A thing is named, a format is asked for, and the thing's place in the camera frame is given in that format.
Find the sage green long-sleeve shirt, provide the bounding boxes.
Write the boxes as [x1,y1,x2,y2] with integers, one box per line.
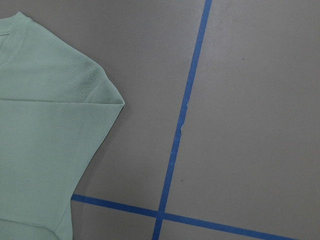
[0,12,125,240]

